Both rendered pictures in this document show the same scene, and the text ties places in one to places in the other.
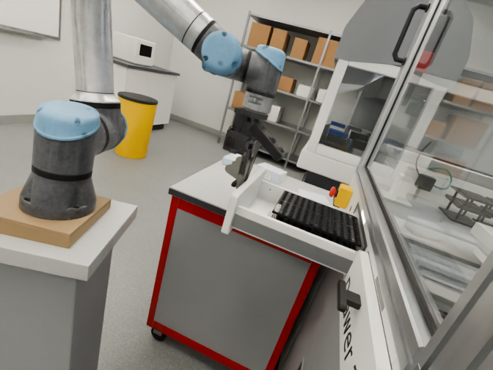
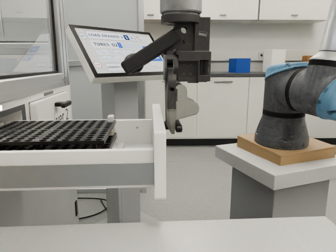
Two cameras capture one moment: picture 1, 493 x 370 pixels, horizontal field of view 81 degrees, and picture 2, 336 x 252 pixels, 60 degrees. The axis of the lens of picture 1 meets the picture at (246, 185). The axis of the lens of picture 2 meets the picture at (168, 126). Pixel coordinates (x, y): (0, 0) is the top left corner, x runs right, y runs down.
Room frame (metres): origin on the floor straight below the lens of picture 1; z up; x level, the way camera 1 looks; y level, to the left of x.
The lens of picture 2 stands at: (1.29, -0.14, 1.02)
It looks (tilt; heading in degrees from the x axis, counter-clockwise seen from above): 12 degrees down; 165
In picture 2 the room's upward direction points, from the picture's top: straight up
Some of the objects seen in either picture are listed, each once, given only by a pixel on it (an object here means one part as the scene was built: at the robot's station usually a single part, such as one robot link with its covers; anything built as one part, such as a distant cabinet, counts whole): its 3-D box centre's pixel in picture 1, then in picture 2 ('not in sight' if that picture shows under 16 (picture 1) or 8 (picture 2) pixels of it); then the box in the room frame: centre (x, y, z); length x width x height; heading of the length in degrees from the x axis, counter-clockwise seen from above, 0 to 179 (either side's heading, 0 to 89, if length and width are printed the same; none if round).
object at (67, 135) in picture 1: (68, 135); (287, 85); (0.59, 0.40, 0.96); 0.13 x 0.12 x 0.14; 6
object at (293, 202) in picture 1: (313, 224); (53, 145); (0.72, -0.21, 0.87); 0.22 x 0.18 x 0.06; 78
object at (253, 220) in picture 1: (316, 227); (48, 147); (0.71, -0.22, 0.86); 0.40 x 0.26 x 0.06; 78
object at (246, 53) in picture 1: (226, 60); not in sight; (0.74, 0.13, 1.20); 0.11 x 0.11 x 0.08; 6
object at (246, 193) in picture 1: (246, 196); (157, 141); (0.76, -0.01, 0.87); 0.29 x 0.02 x 0.11; 168
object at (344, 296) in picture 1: (348, 297); (62, 104); (0.39, -0.21, 0.91); 0.07 x 0.04 x 0.01; 168
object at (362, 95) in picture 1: (399, 126); not in sight; (2.30, -0.98, 1.13); 1.78 x 1.14 x 0.45; 168
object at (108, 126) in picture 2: (282, 201); (106, 130); (0.74, -0.11, 0.90); 0.18 x 0.02 x 0.01; 168
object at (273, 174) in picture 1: (271, 172); not in sight; (1.33, -0.10, 0.79); 0.13 x 0.09 x 0.05; 65
